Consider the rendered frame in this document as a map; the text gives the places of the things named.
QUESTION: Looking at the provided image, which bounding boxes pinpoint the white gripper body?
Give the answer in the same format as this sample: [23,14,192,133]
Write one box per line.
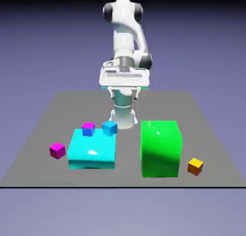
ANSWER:
[98,66,150,90]

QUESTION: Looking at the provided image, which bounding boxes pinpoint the small light blue cube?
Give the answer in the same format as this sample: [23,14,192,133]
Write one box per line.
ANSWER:
[102,121,118,137]

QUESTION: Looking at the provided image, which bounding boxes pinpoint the small blue cube magenta top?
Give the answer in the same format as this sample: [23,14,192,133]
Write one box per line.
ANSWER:
[81,122,96,137]

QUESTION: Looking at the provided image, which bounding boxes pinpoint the small magenta cube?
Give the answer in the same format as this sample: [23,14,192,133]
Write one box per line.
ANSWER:
[49,142,66,160]

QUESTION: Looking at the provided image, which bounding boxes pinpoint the small orange cube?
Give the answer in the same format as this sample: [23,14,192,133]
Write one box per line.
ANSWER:
[187,157,204,176]

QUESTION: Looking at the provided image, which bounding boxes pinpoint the large cyan box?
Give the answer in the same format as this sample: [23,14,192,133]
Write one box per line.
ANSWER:
[67,128,117,170]

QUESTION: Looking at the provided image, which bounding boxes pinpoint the large green box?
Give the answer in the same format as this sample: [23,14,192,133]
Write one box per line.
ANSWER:
[140,120,183,178]

